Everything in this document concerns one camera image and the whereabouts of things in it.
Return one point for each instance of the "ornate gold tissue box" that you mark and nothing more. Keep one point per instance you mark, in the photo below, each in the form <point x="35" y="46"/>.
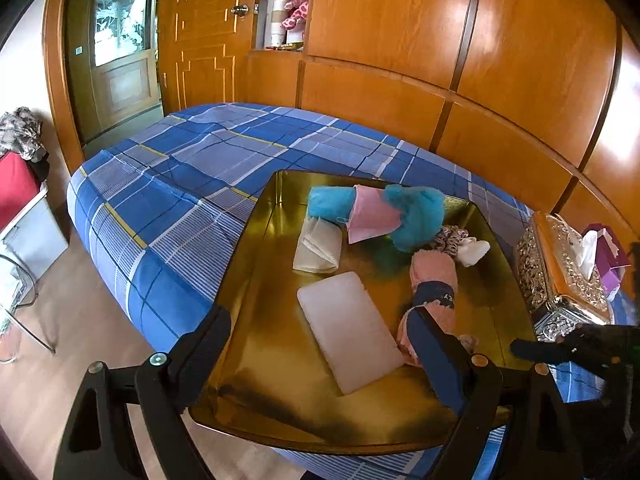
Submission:
<point x="550" y="270"/>

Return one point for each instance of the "white cylinder box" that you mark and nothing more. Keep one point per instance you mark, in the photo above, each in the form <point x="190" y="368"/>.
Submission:
<point x="277" y="25"/>

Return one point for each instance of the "gold metal tray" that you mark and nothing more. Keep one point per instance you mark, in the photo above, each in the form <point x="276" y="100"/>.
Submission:
<point x="280" y="320"/>

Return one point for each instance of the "pink spotted plush toy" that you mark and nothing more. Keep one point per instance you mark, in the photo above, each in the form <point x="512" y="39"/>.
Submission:
<point x="295" y="15"/>

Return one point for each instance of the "white rectangular pad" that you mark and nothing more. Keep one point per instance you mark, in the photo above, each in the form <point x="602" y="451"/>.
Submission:
<point x="350" y="332"/>

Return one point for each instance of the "metal door knob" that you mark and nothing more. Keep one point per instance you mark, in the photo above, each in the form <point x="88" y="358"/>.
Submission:
<point x="239" y="10"/>

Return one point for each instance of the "pink fuzzy socks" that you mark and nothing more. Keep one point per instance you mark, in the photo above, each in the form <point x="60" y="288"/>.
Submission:
<point x="432" y="272"/>

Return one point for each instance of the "pink face mask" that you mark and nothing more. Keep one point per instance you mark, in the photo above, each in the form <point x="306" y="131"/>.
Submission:
<point x="372" y="215"/>

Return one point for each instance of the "purple tissue carton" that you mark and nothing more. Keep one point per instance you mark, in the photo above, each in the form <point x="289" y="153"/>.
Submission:
<point x="615" y="270"/>

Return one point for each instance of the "bed with blue plaid sheet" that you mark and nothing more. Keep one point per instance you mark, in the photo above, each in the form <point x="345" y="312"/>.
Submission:
<point x="200" y="160"/>

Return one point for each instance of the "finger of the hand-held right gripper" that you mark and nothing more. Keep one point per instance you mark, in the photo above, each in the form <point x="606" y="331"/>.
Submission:
<point x="535" y="349"/>

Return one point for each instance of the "white facial tissue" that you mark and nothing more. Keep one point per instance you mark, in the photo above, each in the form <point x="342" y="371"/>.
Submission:
<point x="587" y="255"/>

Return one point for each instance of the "patterned cloth pile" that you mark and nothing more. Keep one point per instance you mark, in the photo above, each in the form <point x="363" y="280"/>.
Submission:
<point x="20" y="130"/>

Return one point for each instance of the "beige cloth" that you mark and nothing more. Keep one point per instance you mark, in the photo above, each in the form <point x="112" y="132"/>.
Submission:
<point x="315" y="252"/>

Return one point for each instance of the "wooden door with glass pane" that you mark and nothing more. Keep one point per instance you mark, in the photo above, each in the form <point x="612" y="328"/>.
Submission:
<point x="125" y="85"/>

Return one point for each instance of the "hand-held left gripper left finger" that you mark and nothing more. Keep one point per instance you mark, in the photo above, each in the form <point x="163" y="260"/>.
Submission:
<point x="200" y="355"/>

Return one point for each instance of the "patterned white-toe sock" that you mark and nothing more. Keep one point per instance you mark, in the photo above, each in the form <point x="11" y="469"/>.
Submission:
<point x="447" y="242"/>

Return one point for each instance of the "wooden wardrobe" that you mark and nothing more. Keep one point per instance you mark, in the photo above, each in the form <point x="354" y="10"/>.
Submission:
<point x="400" y="20"/>

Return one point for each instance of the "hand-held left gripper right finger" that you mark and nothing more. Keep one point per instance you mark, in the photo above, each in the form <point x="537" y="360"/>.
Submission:
<point x="435" y="360"/>

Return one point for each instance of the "wooden door with gold lines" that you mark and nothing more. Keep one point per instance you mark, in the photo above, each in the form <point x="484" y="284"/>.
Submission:
<point x="205" y="35"/>

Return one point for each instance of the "white storage box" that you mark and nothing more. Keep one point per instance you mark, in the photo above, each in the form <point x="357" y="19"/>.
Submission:
<point x="35" y="245"/>

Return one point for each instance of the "glass side table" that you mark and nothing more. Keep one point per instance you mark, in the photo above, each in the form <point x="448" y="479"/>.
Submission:
<point x="15" y="310"/>

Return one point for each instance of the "teal fuzzy socks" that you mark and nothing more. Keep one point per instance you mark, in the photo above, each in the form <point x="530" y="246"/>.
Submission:
<point x="420" y="220"/>

